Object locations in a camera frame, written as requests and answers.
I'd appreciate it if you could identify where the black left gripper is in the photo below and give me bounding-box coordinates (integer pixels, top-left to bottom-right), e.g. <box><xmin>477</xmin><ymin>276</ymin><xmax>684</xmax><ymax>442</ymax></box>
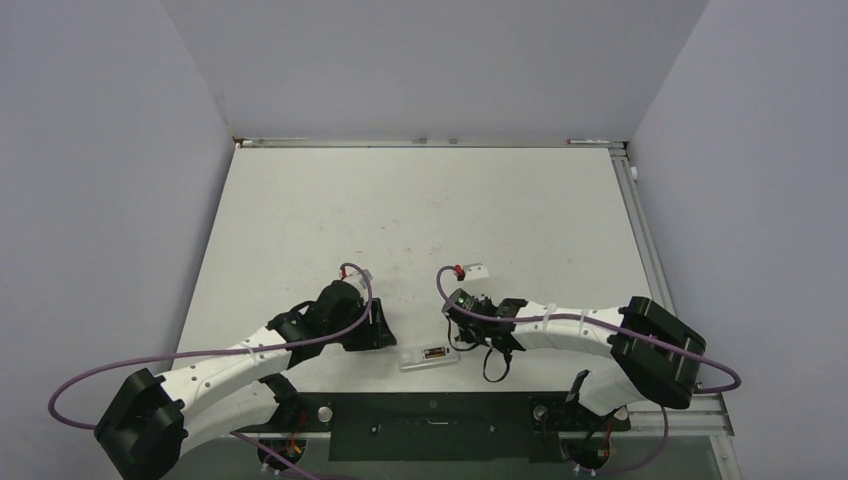
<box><xmin>324</xmin><ymin>298</ymin><xmax>394</xmax><ymax>352</ymax></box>

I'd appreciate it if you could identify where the white remote control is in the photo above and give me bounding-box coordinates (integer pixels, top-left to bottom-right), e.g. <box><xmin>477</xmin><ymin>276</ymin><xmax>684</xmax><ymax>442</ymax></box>
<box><xmin>398</xmin><ymin>344</ymin><xmax>460</xmax><ymax>373</ymax></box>

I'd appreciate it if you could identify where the black orange AAA battery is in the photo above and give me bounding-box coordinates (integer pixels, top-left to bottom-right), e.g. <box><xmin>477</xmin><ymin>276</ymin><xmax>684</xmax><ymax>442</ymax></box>
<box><xmin>422</xmin><ymin>347</ymin><xmax>449</xmax><ymax>360</ymax></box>

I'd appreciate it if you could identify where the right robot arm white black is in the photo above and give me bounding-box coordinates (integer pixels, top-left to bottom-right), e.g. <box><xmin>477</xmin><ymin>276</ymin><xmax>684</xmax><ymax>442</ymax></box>
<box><xmin>442</xmin><ymin>289</ymin><xmax>706</xmax><ymax>428</ymax></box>

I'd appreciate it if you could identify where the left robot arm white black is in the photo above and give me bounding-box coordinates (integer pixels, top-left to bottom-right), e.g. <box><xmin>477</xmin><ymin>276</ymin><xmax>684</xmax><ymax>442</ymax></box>
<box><xmin>94</xmin><ymin>280</ymin><xmax>397</xmax><ymax>479</ymax></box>

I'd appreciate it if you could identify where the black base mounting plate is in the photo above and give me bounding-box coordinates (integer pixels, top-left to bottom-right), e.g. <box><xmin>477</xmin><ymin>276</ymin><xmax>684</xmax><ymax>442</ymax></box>
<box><xmin>250</xmin><ymin>392</ymin><xmax>631</xmax><ymax>462</ymax></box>

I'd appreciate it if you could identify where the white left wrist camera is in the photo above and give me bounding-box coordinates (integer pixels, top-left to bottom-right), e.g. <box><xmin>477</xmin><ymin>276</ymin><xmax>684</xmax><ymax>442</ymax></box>
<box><xmin>340</xmin><ymin>263</ymin><xmax>373</xmax><ymax>296</ymax></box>

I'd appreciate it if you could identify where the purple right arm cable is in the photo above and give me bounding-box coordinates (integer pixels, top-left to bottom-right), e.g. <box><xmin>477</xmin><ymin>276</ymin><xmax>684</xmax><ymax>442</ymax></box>
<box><xmin>435</xmin><ymin>264</ymin><xmax>742</xmax><ymax>395</ymax></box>

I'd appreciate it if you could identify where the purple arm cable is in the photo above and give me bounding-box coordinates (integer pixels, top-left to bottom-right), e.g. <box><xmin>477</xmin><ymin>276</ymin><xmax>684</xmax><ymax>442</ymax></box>
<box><xmin>435</xmin><ymin>264</ymin><xmax>742</xmax><ymax>395</ymax></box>
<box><xmin>47</xmin><ymin>262</ymin><xmax>374</xmax><ymax>432</ymax></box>

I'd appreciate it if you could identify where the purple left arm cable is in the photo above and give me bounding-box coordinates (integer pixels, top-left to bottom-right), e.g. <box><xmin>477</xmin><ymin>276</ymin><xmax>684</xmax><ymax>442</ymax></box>
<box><xmin>47</xmin><ymin>262</ymin><xmax>374</xmax><ymax>432</ymax></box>

